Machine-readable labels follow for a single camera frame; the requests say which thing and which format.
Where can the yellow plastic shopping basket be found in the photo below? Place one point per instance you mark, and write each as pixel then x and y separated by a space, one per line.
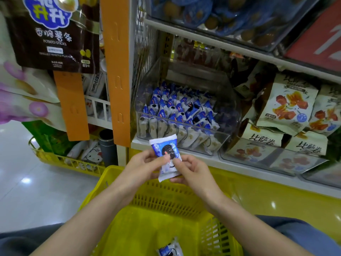
pixel 144 226

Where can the pile of blue snack packets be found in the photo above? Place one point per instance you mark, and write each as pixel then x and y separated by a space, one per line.
pixel 178 112

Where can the black potato stick bag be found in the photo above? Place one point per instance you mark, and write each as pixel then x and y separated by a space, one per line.
pixel 53 40

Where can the white card packet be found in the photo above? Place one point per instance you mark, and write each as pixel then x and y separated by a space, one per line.
pixel 96 82

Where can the dark grey cylinder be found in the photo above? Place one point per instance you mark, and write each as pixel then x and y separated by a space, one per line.
pixel 108 149

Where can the green snack bags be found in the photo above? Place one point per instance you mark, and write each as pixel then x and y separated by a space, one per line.
pixel 45 138

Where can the person's left forearm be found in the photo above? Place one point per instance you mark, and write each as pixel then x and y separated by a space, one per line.
pixel 80 232

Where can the person's right forearm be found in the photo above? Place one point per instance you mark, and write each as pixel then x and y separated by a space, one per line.
pixel 261 232

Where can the person's left hand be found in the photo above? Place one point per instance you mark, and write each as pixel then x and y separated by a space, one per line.
pixel 138 173

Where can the pile of blue jelly cups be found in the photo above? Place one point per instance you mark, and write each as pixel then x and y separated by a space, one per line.
pixel 229 13

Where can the red price sign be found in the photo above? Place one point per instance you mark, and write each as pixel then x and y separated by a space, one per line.
pixel 319 42

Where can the clear plastic bin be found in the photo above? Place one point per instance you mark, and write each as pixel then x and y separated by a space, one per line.
pixel 232 106
pixel 266 160

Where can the orange shelf post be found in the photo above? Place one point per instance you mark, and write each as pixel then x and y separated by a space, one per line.
pixel 117 72

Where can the person's right hand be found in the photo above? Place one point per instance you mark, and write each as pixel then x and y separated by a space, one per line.
pixel 197 178

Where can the grey trousers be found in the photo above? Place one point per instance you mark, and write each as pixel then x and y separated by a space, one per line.
pixel 21 242

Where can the row of small brown packets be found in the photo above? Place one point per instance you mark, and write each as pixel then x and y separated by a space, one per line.
pixel 205 56

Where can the row of fruit print bags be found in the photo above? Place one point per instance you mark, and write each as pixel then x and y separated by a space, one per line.
pixel 290 106

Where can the white cartoon print packet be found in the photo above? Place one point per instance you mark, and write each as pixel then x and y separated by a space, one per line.
pixel 91 154

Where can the store shelf with yellow base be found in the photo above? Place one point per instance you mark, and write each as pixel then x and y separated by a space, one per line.
pixel 287 202

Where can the orange hanging strip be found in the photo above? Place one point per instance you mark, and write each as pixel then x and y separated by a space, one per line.
pixel 72 106

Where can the yellow floor basket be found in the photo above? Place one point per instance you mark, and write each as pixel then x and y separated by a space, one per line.
pixel 66 162

